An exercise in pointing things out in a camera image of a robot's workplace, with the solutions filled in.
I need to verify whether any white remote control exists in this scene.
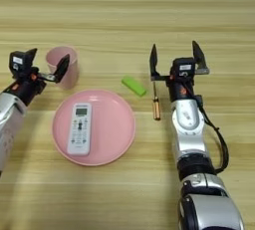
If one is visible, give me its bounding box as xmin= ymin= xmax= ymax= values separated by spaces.
xmin=66 ymin=102 xmax=94 ymax=156

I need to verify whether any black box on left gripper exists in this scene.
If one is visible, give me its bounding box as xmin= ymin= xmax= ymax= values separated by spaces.
xmin=8 ymin=50 xmax=35 ymax=78

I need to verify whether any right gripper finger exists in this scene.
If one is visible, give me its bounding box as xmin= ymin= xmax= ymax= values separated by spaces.
xmin=191 ymin=40 xmax=209 ymax=72
xmin=148 ymin=43 xmax=159 ymax=78

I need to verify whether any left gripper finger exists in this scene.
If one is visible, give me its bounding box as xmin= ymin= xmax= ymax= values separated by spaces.
xmin=53 ymin=53 xmax=71 ymax=85
xmin=25 ymin=47 xmax=39 ymax=64

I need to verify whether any pink plastic cup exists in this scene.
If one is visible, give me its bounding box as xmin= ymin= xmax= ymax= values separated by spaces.
xmin=45 ymin=45 xmax=80 ymax=91

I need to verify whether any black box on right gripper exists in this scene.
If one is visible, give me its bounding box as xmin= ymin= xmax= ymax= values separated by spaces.
xmin=171 ymin=57 xmax=197 ymax=80

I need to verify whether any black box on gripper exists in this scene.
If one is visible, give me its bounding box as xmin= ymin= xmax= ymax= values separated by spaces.
xmin=171 ymin=57 xmax=197 ymax=80
xmin=8 ymin=50 xmax=35 ymax=78

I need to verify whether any pink round plate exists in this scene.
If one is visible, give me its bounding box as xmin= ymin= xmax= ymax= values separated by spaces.
xmin=51 ymin=89 xmax=136 ymax=167

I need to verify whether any green rectangular block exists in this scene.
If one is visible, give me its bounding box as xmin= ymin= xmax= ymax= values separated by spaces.
xmin=121 ymin=76 xmax=147 ymax=98

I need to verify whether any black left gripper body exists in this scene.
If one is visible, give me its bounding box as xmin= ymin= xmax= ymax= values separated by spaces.
xmin=9 ymin=72 xmax=57 ymax=107

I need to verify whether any amber handled screwdriver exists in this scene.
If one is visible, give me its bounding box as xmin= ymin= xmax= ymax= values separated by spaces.
xmin=151 ymin=80 xmax=162 ymax=121

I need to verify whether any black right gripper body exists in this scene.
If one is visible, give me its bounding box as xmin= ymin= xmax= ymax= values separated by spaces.
xmin=150 ymin=68 xmax=211 ymax=104

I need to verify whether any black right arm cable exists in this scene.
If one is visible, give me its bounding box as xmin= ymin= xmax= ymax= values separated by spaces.
xmin=184 ymin=80 xmax=230 ymax=175

